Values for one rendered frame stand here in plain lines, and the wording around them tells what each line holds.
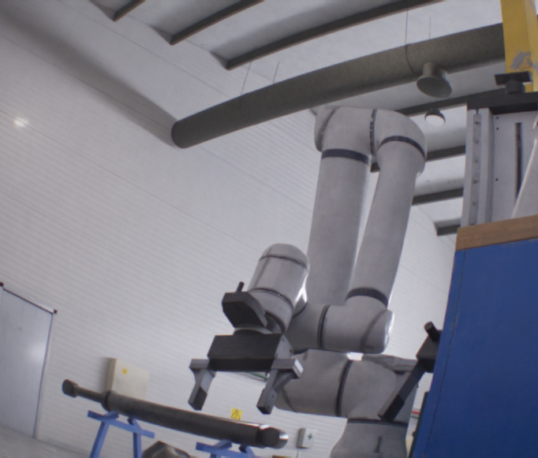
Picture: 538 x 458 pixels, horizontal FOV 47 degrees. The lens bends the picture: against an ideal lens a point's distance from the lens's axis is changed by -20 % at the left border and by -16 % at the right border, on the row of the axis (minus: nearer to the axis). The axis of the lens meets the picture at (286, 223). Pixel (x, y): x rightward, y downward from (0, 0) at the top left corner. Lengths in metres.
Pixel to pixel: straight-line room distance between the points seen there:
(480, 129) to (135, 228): 9.49
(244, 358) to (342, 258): 0.54
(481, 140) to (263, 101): 8.24
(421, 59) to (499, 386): 7.86
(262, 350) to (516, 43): 2.35
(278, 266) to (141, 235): 9.96
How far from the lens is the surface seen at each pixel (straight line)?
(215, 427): 4.44
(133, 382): 10.73
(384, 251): 1.43
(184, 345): 11.55
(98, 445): 5.00
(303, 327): 1.34
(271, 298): 1.22
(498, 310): 0.64
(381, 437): 1.55
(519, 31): 3.26
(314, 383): 1.60
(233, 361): 1.19
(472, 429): 0.62
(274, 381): 1.12
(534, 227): 0.66
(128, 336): 10.93
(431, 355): 0.98
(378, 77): 8.81
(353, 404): 1.58
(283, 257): 1.28
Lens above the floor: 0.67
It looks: 21 degrees up
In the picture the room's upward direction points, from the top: 12 degrees clockwise
